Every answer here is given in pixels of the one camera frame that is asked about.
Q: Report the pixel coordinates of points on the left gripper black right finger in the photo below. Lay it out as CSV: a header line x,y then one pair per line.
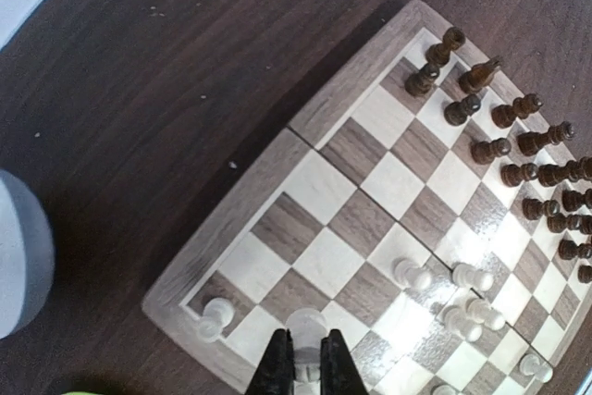
x,y
338,372

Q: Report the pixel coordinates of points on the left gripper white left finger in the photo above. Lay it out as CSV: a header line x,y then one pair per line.
x,y
275,374

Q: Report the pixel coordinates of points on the white chess piece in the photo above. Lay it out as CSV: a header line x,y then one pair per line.
x,y
307,327

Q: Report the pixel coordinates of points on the wooden chess board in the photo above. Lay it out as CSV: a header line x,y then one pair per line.
x,y
445,234

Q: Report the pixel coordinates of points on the white pawn on board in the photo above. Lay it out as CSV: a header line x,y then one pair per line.
x,y
539,369

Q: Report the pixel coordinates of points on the white corner rook piece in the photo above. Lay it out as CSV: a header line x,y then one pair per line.
x,y
217,315

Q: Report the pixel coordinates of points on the green plastic plate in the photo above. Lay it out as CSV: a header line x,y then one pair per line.
x,y
88,391

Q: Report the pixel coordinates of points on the white ceramic bowl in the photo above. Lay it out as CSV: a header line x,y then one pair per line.
x,y
28,256

